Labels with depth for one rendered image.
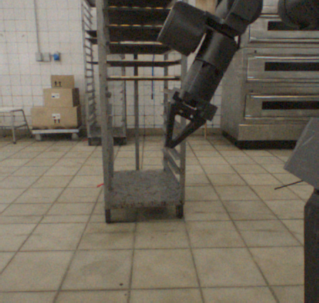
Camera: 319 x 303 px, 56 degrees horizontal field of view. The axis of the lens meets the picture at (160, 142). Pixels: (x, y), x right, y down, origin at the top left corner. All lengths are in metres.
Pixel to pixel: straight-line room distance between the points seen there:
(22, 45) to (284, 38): 3.49
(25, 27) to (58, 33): 0.45
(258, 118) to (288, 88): 0.51
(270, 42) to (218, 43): 3.22
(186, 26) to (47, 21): 4.34
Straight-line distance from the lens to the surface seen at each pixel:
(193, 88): 0.49
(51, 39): 4.74
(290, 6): 0.59
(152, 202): 1.82
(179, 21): 0.49
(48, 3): 4.82
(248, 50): 3.68
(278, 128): 3.87
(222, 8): 0.53
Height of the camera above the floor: 0.88
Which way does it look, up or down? 13 degrees down
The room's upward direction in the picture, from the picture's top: straight up
